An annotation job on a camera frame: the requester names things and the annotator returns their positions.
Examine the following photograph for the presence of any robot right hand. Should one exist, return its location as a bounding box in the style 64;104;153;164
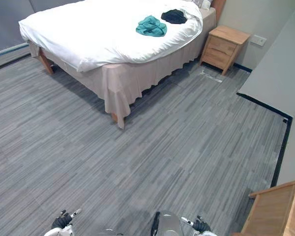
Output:
180;215;211;233

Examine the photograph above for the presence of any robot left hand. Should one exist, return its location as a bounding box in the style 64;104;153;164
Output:
51;208;83;230

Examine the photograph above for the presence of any wooden laundry basket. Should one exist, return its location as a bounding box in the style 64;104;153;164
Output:
240;178;295;236

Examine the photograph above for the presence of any beige bed sheet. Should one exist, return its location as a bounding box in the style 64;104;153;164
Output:
28;6;217;130

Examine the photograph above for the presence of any teal cloth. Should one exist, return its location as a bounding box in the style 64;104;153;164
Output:
135;15;168;38

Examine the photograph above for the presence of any black cloth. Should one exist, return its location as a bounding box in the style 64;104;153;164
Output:
160;9;188;25

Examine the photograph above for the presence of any wooden nightstand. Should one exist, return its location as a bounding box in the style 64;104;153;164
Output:
199;25;251;76

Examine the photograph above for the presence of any grey patterned pillow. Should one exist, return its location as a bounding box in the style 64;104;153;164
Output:
192;0;211;10

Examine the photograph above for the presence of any wooden bed frame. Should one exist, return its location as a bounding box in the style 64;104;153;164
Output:
38;0;227;123

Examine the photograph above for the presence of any white wall socket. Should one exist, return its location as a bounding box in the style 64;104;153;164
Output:
250;34;267;46

